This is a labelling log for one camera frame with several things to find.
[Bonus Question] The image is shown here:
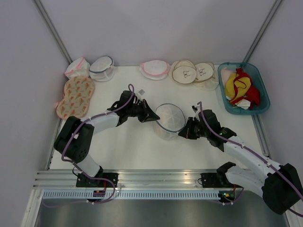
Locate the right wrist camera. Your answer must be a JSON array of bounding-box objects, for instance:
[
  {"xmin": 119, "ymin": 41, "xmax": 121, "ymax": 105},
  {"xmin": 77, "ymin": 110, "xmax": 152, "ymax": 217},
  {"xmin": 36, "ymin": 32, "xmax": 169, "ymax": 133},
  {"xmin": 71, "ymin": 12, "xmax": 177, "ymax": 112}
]
[{"xmin": 191, "ymin": 105, "xmax": 200, "ymax": 118}]

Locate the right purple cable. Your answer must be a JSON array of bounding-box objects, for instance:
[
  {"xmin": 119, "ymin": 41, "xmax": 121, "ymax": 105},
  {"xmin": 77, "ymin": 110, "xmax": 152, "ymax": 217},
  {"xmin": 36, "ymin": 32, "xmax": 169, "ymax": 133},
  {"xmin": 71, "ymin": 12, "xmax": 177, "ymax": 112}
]
[{"xmin": 197, "ymin": 101, "xmax": 303, "ymax": 217}]

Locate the red bra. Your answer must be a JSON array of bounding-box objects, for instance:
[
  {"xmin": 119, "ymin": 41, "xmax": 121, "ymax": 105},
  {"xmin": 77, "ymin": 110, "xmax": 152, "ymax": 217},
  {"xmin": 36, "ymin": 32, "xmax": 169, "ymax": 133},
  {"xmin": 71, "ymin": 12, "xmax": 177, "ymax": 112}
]
[{"xmin": 236, "ymin": 68, "xmax": 260, "ymax": 110}]

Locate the aluminium frame post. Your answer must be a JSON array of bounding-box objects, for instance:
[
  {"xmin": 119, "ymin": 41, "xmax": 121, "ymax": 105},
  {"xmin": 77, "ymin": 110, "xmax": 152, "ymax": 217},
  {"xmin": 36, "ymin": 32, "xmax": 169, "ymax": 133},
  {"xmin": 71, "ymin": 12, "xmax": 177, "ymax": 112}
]
[
  {"xmin": 32, "ymin": 0, "xmax": 72, "ymax": 64},
  {"xmin": 242, "ymin": 0, "xmax": 284, "ymax": 62}
]

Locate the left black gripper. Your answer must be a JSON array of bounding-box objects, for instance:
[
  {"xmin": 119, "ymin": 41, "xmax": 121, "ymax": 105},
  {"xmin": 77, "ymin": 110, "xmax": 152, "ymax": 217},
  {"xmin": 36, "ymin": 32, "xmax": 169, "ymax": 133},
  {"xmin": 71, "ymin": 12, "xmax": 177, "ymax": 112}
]
[{"xmin": 127, "ymin": 99, "xmax": 160, "ymax": 123}]

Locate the teal plastic basket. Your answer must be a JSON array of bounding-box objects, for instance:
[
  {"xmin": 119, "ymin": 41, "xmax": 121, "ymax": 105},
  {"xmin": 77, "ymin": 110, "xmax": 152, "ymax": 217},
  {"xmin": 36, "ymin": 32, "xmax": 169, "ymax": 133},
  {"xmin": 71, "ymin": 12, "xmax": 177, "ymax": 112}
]
[{"xmin": 217, "ymin": 62, "xmax": 270, "ymax": 115}]

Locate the white slotted cable duct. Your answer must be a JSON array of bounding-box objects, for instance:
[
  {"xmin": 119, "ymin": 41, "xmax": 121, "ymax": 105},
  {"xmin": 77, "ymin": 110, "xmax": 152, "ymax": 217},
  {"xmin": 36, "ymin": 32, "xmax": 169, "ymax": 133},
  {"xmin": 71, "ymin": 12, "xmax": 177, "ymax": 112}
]
[{"xmin": 43, "ymin": 189, "xmax": 220, "ymax": 200}]

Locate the beige bra-print laundry bag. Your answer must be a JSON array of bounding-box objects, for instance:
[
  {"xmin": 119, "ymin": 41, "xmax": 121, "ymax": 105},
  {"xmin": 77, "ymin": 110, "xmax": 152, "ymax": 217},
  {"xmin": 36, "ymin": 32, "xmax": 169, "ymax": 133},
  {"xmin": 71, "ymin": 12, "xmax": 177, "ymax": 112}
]
[{"xmin": 168, "ymin": 59, "xmax": 196, "ymax": 84}]

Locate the blue-trimmed white mesh laundry bag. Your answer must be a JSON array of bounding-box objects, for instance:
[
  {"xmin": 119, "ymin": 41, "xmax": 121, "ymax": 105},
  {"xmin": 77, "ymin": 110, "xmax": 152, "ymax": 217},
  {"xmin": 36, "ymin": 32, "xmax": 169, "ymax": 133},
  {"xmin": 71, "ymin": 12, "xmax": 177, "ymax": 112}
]
[{"xmin": 152, "ymin": 103, "xmax": 186, "ymax": 140}]

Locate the left aluminium frame post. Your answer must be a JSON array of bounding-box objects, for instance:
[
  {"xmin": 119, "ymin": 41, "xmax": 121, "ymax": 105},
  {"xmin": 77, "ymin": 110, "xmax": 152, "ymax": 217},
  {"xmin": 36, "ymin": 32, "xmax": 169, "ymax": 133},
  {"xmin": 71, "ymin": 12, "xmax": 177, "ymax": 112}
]
[{"xmin": 32, "ymin": 0, "xmax": 72, "ymax": 64}]

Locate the blue-trimmed cylindrical mesh bag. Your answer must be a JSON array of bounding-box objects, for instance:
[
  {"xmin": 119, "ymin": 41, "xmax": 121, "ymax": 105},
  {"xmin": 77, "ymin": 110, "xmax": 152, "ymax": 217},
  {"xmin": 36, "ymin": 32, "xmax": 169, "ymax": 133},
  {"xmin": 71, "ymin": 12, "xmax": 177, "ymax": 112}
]
[{"xmin": 89, "ymin": 56, "xmax": 115, "ymax": 82}]

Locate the pale pink bra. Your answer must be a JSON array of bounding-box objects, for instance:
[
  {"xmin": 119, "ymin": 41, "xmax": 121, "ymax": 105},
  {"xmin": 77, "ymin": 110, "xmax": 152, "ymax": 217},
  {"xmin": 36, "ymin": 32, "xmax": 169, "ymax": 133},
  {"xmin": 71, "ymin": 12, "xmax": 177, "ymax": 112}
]
[{"xmin": 221, "ymin": 68, "xmax": 236, "ymax": 85}]

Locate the pink-trimmed round mesh bag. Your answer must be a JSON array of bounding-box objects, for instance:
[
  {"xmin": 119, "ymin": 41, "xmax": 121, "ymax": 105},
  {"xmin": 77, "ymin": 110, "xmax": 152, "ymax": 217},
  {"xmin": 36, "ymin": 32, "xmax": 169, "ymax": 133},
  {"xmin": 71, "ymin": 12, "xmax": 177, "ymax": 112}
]
[{"xmin": 139, "ymin": 60, "xmax": 170, "ymax": 80}]

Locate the right side aluminium rail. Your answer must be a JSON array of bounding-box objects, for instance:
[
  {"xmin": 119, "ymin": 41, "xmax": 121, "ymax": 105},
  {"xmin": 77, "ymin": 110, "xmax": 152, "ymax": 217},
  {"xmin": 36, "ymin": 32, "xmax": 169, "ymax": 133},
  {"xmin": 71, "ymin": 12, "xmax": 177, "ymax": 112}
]
[{"xmin": 251, "ymin": 115, "xmax": 272, "ymax": 159}]

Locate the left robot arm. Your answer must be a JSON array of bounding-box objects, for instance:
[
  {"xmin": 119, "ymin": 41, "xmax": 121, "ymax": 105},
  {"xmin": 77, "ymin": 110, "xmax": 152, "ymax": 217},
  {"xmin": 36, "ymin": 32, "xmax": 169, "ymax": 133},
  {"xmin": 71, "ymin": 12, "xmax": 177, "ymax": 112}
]
[{"xmin": 54, "ymin": 90, "xmax": 160, "ymax": 188}]

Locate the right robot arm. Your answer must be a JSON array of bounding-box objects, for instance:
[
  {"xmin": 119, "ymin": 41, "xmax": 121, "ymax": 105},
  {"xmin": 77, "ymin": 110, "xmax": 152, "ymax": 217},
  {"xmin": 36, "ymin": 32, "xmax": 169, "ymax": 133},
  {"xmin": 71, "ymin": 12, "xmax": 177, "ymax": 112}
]
[{"xmin": 179, "ymin": 106, "xmax": 303, "ymax": 215}]

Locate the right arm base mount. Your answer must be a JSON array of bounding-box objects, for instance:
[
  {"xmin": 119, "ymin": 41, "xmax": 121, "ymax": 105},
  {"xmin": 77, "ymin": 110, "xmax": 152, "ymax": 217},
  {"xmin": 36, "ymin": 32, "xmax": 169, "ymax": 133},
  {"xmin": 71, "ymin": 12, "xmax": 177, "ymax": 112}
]
[{"xmin": 200, "ymin": 162, "xmax": 236, "ymax": 188}]

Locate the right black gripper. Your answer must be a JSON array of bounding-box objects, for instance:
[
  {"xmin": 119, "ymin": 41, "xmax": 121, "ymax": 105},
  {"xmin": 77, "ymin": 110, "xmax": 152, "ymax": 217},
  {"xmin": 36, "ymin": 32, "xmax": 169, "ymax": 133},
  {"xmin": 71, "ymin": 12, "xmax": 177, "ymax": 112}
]
[{"xmin": 178, "ymin": 117, "xmax": 210, "ymax": 140}]

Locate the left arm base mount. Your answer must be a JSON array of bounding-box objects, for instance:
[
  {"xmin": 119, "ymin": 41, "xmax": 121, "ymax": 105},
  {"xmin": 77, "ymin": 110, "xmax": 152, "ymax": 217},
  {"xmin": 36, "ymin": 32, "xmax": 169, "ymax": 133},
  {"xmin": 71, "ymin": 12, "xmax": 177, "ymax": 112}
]
[{"xmin": 76, "ymin": 168, "xmax": 118, "ymax": 188}]

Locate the left side aluminium rail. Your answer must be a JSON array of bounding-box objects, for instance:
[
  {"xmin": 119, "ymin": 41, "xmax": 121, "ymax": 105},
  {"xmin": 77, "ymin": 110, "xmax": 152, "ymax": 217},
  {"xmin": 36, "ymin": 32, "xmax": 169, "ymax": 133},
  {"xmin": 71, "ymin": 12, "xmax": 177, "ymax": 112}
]
[{"xmin": 45, "ymin": 118, "xmax": 62, "ymax": 170}]

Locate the white garment in basket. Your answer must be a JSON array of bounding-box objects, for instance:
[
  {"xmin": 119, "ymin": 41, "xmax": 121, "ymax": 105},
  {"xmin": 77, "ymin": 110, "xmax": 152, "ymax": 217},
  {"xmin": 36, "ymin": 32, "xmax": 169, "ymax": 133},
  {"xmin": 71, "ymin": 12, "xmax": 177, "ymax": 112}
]
[{"xmin": 226, "ymin": 95, "xmax": 251, "ymax": 110}]

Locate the yellow bra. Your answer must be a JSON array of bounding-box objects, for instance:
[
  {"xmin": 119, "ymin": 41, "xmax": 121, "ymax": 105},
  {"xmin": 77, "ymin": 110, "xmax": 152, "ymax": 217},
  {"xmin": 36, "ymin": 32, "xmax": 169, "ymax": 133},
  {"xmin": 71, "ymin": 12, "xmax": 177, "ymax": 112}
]
[{"xmin": 224, "ymin": 72, "xmax": 252, "ymax": 101}]

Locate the floral beige laundry bag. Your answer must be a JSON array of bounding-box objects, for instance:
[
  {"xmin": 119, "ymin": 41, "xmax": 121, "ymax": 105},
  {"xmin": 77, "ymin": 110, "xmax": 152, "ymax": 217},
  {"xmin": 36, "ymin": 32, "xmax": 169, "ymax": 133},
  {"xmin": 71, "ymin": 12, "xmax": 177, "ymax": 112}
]
[{"xmin": 55, "ymin": 76, "xmax": 95, "ymax": 120}]

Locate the right aluminium frame post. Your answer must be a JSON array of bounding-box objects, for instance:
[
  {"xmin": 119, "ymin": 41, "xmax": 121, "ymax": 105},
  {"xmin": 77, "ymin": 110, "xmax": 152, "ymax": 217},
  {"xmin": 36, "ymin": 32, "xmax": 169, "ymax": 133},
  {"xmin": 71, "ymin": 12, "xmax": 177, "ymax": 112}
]
[{"xmin": 242, "ymin": 0, "xmax": 284, "ymax": 62}]

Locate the pink-trimmed crumpled mesh bag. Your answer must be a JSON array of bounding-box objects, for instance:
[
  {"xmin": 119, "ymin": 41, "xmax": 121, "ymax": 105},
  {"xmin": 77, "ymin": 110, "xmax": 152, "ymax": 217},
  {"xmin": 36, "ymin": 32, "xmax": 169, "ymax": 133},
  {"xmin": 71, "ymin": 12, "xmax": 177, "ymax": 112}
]
[{"xmin": 64, "ymin": 57, "xmax": 90, "ymax": 79}]

